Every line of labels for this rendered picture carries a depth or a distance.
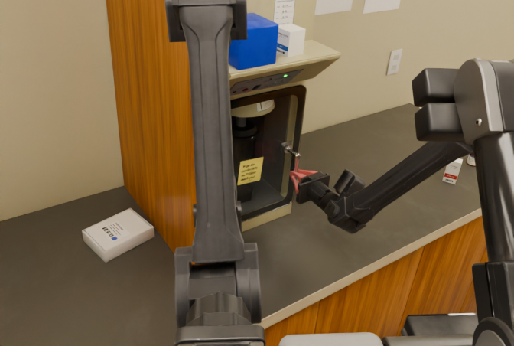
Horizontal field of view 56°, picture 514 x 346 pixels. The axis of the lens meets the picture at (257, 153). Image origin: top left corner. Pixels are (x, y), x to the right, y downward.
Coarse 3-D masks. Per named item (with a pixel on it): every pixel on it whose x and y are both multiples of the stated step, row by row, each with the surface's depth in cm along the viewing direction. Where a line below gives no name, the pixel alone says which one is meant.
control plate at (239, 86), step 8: (288, 72) 114; (296, 72) 116; (248, 80) 108; (256, 80) 110; (264, 80) 113; (272, 80) 116; (280, 80) 118; (288, 80) 121; (232, 88) 109; (240, 88) 112; (248, 88) 114
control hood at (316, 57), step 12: (312, 48) 119; (324, 48) 119; (276, 60) 110; (288, 60) 110; (300, 60) 111; (312, 60) 113; (324, 60) 116; (240, 72) 103; (252, 72) 105; (264, 72) 107; (276, 72) 110; (312, 72) 122
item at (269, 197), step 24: (264, 96) 124; (288, 96) 129; (240, 120) 123; (264, 120) 128; (288, 120) 133; (240, 144) 127; (264, 144) 132; (288, 144) 137; (264, 168) 136; (288, 168) 142; (240, 192) 135; (264, 192) 141; (288, 192) 147
